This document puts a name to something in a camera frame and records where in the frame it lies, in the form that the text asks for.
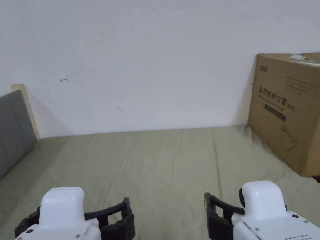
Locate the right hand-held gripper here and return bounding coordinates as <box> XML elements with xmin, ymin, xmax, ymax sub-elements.
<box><xmin>204</xmin><ymin>181</ymin><xmax>320</xmax><ymax>240</ymax></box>

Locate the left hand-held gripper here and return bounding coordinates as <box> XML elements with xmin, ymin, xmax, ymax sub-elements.
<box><xmin>14</xmin><ymin>187</ymin><xmax>136</xmax><ymax>240</ymax></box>

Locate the bed with pale green sheet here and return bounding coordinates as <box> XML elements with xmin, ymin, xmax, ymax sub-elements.
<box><xmin>0</xmin><ymin>126</ymin><xmax>320</xmax><ymax>240</ymax></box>

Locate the brown cardboard carton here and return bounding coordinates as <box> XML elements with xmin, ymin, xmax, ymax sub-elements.
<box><xmin>247</xmin><ymin>52</ymin><xmax>320</xmax><ymax>178</ymax></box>

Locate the grey padded headboard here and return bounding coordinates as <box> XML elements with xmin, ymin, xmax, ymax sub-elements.
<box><xmin>0</xmin><ymin>84</ymin><xmax>41</xmax><ymax>179</ymax></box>

